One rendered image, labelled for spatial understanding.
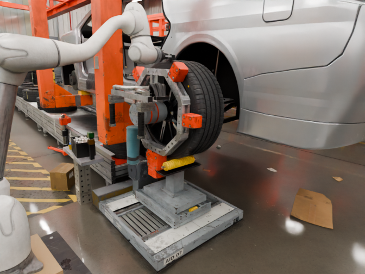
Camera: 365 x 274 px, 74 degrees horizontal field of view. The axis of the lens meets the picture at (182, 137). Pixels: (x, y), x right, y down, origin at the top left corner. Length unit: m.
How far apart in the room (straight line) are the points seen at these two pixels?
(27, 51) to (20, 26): 13.65
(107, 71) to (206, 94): 0.80
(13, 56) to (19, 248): 0.63
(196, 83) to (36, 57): 0.82
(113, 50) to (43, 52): 1.00
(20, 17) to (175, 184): 13.47
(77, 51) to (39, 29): 2.72
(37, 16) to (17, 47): 2.83
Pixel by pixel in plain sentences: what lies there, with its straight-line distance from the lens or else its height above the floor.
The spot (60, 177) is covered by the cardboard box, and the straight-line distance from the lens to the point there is 2.48.
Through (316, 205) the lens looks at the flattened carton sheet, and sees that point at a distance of 2.55.
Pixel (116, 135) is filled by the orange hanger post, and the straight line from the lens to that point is 1.99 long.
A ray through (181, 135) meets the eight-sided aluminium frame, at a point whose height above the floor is 0.76.
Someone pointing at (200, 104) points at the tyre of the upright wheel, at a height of 0.94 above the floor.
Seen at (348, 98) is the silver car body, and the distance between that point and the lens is 1.40.
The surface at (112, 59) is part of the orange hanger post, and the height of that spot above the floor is 1.17.
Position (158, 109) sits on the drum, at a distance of 1.52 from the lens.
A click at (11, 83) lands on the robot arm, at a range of 1.12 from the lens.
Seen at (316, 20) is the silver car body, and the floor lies 1.37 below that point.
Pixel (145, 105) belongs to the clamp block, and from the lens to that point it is 1.30.
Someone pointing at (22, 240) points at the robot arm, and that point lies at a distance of 1.05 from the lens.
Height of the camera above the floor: 1.13
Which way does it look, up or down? 16 degrees down
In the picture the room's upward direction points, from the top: 3 degrees clockwise
